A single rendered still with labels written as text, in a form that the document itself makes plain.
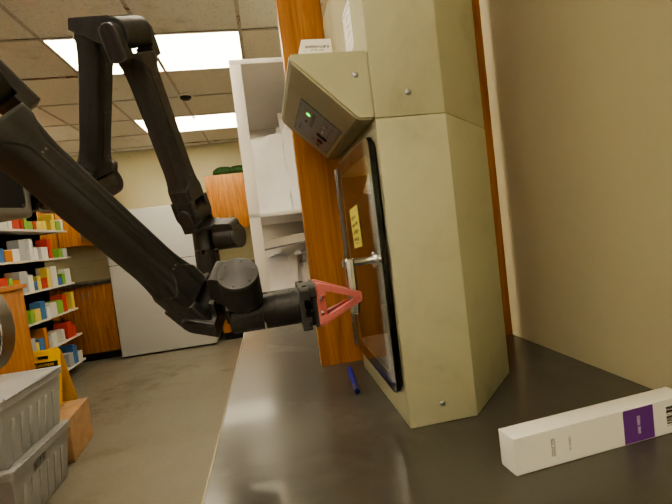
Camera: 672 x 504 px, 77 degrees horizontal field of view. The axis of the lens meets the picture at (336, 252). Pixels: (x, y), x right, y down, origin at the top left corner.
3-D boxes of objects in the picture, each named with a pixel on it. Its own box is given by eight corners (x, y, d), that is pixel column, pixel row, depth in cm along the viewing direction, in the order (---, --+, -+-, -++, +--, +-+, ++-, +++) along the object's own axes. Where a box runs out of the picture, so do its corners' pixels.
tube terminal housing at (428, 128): (466, 348, 101) (430, 15, 97) (559, 399, 69) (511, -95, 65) (363, 366, 97) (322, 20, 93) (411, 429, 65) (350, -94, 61)
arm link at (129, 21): (96, -5, 86) (57, -5, 77) (157, 21, 85) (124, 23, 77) (96, 186, 110) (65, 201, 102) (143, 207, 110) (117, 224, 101)
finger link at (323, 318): (353, 272, 72) (298, 280, 71) (362, 276, 65) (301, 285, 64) (358, 311, 73) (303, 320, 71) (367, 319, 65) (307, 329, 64)
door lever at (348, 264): (383, 311, 68) (378, 308, 70) (376, 251, 67) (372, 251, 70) (350, 316, 67) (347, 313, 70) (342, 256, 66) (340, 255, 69)
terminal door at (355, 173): (360, 346, 95) (339, 167, 93) (402, 396, 65) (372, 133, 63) (357, 346, 95) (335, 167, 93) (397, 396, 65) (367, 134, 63)
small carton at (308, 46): (330, 85, 76) (326, 51, 75) (335, 74, 71) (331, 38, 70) (302, 87, 75) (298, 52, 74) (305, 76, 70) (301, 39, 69)
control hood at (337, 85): (338, 158, 94) (333, 113, 94) (375, 118, 62) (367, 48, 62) (286, 163, 93) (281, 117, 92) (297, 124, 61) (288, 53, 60)
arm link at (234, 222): (194, 198, 104) (175, 213, 97) (235, 191, 100) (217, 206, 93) (212, 241, 109) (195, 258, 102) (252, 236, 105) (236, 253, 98)
